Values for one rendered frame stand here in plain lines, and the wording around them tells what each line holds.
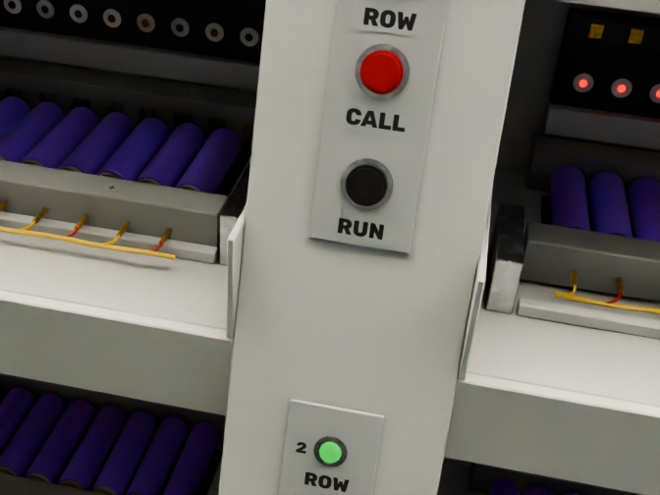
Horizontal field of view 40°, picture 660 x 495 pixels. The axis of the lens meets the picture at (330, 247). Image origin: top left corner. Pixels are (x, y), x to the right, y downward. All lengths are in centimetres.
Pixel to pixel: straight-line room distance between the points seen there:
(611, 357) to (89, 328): 22
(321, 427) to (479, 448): 7
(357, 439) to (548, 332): 10
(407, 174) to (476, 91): 4
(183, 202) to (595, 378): 20
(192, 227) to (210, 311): 5
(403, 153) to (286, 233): 6
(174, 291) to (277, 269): 6
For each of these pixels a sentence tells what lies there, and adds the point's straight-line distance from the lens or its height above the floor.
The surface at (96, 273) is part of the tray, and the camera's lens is 42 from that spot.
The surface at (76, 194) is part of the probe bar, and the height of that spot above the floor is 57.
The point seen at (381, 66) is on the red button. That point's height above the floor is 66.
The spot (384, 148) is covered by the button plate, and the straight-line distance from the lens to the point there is 34.
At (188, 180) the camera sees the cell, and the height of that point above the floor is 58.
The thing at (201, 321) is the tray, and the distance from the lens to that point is 39.
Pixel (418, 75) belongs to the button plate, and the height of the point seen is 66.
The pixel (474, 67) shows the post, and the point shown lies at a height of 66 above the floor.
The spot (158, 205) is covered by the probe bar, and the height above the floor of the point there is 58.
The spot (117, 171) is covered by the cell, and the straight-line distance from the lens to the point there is 46.
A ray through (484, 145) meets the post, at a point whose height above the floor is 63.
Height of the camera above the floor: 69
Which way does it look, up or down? 17 degrees down
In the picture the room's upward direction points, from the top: 7 degrees clockwise
